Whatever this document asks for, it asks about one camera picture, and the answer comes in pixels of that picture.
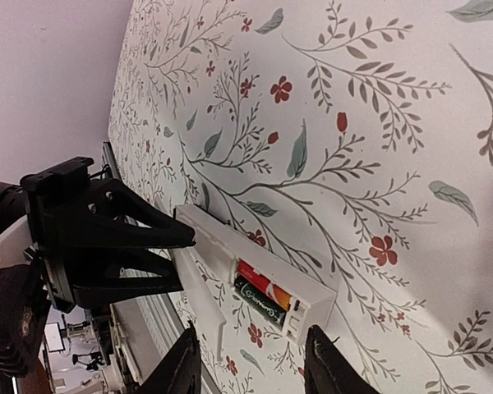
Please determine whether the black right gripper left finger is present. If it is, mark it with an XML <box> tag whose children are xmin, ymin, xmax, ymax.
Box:
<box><xmin>135</xmin><ymin>323</ymin><xmax>201</xmax><ymax>394</ymax></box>

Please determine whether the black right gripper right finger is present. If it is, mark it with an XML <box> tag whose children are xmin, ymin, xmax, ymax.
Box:
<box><xmin>304</xmin><ymin>325</ymin><xmax>379</xmax><ymax>394</ymax></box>

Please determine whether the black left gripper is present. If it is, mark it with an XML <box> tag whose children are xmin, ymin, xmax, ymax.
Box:
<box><xmin>20</xmin><ymin>156</ymin><xmax>196</xmax><ymax>312</ymax></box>

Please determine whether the white remote battery cover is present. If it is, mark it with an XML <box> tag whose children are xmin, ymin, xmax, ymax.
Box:
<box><xmin>173</xmin><ymin>247</ymin><xmax>226</xmax><ymax>362</ymax></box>

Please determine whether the white remote control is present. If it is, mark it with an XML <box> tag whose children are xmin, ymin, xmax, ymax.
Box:
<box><xmin>175</xmin><ymin>204</ymin><xmax>337</xmax><ymax>346</ymax></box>

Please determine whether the dark green battery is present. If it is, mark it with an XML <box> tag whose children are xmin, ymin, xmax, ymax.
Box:
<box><xmin>233</xmin><ymin>276</ymin><xmax>287</xmax><ymax>328</ymax></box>

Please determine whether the red battery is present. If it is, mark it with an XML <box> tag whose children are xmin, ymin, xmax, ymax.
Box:
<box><xmin>237</xmin><ymin>259</ymin><xmax>293</xmax><ymax>311</ymax></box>

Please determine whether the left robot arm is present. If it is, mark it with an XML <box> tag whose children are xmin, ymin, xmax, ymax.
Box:
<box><xmin>0</xmin><ymin>157</ymin><xmax>195</xmax><ymax>377</ymax></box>

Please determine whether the floral patterned table mat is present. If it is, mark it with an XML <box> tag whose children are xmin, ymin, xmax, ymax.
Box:
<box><xmin>108</xmin><ymin>1</ymin><xmax>493</xmax><ymax>393</ymax></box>

